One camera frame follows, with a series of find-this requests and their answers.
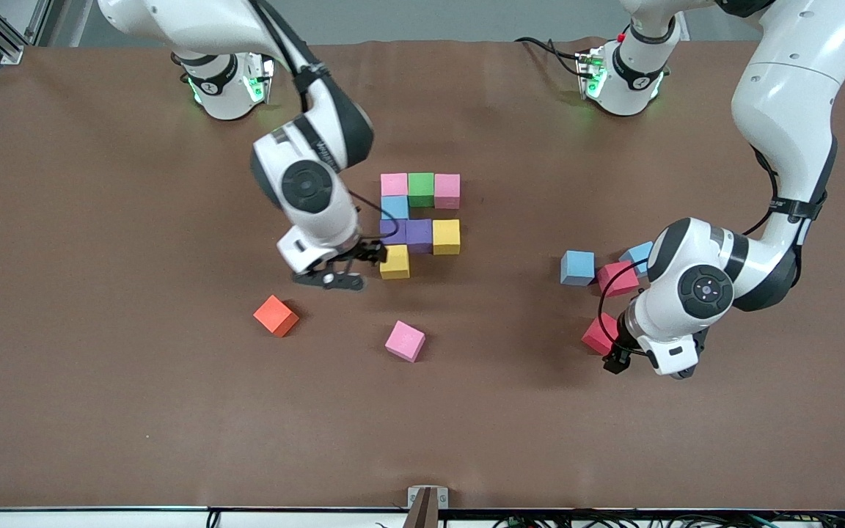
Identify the red foam cube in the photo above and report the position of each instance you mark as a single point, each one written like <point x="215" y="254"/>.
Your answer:
<point x="615" y="279"/>
<point x="597" y="334"/>

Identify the purple foam cube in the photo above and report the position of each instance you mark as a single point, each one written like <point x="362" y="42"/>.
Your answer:
<point x="419" y="235"/>
<point x="393" y="231"/>

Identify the pink foam cube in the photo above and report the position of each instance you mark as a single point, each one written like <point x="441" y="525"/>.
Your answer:
<point x="394" y="184"/>
<point x="405" y="339"/>
<point x="447" y="189"/>

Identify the grey metal bracket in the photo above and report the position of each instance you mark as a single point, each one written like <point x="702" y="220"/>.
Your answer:
<point x="428" y="502"/>

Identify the blue foam cube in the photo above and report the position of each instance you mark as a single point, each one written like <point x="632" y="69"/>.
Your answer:
<point x="577" y="266"/>
<point x="394" y="207"/>
<point x="639" y="255"/>

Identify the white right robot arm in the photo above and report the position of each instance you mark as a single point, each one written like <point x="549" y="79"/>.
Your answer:
<point x="309" y="187"/>

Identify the orange foam cube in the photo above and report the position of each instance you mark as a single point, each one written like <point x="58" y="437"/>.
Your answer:
<point x="276" y="315"/>

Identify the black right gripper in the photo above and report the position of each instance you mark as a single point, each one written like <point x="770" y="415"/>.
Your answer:
<point x="370" y="254"/>

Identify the green foam cube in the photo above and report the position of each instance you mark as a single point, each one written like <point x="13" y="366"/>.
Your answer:
<point x="421" y="187"/>

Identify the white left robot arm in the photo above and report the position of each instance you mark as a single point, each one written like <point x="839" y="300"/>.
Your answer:
<point x="705" y="290"/>

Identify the yellow foam cube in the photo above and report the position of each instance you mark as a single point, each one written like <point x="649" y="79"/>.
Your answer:
<point x="446" y="236"/>
<point x="395" y="262"/>

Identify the brown table cover sheet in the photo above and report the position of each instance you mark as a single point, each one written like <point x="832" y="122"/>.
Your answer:
<point x="422" y="425"/>

